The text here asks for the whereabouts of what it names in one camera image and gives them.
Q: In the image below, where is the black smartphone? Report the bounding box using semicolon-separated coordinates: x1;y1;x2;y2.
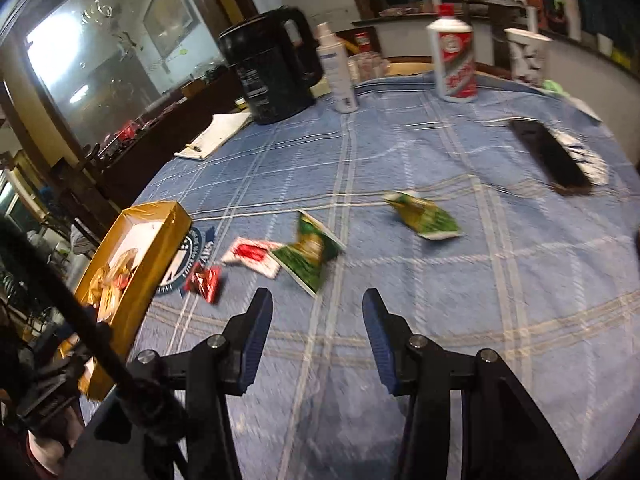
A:
509;119;594;194

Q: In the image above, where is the small red snack packet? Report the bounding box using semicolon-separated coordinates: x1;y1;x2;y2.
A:
182;266;224;305

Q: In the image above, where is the framed wall picture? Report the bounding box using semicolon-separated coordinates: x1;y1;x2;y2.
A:
142;0;196;59

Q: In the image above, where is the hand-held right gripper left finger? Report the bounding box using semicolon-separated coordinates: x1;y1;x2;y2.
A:
95;287;275;480

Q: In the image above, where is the white pump bottle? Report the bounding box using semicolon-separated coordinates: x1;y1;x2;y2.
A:
510;0;543;35

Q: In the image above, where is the black electric kettle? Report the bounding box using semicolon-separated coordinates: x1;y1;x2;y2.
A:
218;6;324;126

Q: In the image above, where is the dark wooden sideboard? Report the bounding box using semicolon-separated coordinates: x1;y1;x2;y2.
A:
75;67;251;211

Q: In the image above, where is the gold cardboard box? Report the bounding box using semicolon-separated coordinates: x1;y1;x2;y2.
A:
59;201;194;402

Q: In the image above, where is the dark wooden chair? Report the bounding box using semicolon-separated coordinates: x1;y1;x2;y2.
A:
452;0;526;68

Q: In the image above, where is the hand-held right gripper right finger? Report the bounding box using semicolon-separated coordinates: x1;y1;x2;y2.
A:
362;288;581;480

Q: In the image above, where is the white liquor bottle red label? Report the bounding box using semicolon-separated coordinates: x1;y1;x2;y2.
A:
426;4;477;104

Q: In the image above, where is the white tumbler with straw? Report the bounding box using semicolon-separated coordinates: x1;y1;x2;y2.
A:
560;0;583;41

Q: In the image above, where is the black cable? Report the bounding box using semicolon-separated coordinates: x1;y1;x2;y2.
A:
0;217;191;443

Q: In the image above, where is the white notepad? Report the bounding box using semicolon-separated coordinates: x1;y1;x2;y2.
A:
174;112;253;161

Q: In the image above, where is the floral paper cup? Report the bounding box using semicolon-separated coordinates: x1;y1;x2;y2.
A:
504;28;553;86

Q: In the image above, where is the white spray bottle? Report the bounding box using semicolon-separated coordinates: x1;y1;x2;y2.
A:
315;22;360;114

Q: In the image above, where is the clear bottle with red cap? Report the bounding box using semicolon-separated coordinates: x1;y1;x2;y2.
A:
350;31;391;79

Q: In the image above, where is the red and white snack packet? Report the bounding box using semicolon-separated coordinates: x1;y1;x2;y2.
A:
220;237;286;279

